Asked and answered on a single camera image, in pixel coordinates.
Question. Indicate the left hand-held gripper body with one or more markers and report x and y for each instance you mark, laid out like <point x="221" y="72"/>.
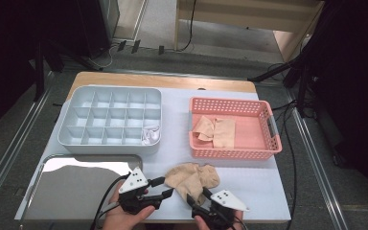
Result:
<point x="134" y="183"/>

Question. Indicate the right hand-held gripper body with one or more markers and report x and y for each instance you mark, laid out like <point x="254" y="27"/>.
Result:
<point x="226" y="199"/>

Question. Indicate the tan sock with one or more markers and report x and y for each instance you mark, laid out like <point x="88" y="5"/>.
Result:
<point x="182" y="180"/>
<point x="209" y="177"/>

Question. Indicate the white divided storage box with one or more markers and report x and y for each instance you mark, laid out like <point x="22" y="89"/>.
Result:
<point x="108" y="149"/>

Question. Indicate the white sock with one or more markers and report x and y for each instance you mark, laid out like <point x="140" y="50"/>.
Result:
<point x="155" y="131"/>
<point x="147" y="137"/>

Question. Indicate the grey transparent box lid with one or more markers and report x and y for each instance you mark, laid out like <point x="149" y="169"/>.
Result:
<point x="76" y="191"/>

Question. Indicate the light beige sock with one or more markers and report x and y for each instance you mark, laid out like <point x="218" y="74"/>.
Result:
<point x="202" y="127"/>
<point x="225" y="134"/>

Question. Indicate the pink perforated plastic basket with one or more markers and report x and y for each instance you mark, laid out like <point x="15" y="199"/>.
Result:
<point x="258" y="140"/>

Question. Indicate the person's right hand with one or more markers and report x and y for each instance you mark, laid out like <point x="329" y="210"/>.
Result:
<point x="198" y="223"/>

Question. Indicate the person's left hand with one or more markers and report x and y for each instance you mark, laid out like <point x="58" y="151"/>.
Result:
<point x="124" y="222"/>

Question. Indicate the black metal stand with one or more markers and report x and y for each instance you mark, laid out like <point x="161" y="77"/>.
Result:
<point x="303" y="96"/>
<point x="39" y="80"/>

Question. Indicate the dark cabinet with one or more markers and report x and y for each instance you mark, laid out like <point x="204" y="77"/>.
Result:
<point x="92" y="28"/>

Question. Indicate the dark curtain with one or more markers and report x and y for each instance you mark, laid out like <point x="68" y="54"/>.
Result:
<point x="6" y="48"/>
<point x="357" y="80"/>

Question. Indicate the light wooden desk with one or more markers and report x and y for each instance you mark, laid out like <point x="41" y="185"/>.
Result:
<point x="252" y="12"/>

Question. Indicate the aluminium floor rail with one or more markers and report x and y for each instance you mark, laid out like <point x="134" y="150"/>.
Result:
<point x="12" y="150"/>
<point x="172" y="74"/>
<point x="316" y="172"/>

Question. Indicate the small black floor bracket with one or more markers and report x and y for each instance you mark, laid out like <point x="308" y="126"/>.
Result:
<point x="135" y="46"/>
<point x="121" y="45"/>
<point x="161" y="50"/>

